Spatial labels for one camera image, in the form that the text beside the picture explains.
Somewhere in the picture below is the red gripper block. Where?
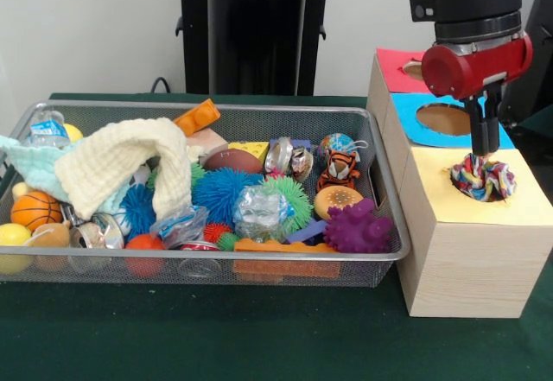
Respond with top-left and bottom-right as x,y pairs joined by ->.
421,34 -> 535,157

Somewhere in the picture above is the colourful striped cloth ring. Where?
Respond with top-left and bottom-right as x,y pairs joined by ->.
449,152 -> 518,203

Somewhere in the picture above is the cream waffle cloth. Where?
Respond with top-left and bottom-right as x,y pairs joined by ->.
54,117 -> 194,222

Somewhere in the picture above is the light blue waffle cloth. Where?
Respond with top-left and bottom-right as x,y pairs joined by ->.
0,133 -> 130,216

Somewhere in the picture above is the wooden box with three holes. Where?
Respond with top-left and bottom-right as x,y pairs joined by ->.
366,48 -> 553,320

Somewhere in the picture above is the dark green tablecloth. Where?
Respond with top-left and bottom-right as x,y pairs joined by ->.
512,103 -> 553,143
0,91 -> 553,381

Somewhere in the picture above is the black upright panel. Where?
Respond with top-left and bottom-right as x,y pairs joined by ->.
500,0 -> 553,118

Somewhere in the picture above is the blue globe ball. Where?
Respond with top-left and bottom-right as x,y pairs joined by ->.
318,132 -> 360,161

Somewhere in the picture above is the purple spiky toy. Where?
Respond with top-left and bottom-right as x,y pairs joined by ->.
322,199 -> 394,255

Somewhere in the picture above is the toy hamburger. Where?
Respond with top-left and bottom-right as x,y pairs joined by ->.
314,185 -> 365,220

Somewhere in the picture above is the crumpled clear plastic bottle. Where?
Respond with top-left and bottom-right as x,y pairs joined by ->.
232,184 -> 296,244

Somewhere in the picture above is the brown toy football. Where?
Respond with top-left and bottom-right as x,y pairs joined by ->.
202,148 -> 264,175

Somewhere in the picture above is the large blue spiky ball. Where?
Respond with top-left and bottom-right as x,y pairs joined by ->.
192,168 -> 264,226

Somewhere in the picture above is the orange toy basketball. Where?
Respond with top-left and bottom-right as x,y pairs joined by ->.
10,190 -> 64,232

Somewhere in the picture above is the wire mesh bin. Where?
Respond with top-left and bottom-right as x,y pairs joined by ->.
0,100 -> 411,289

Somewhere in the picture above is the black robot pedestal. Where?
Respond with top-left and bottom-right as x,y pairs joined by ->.
166,0 -> 349,96

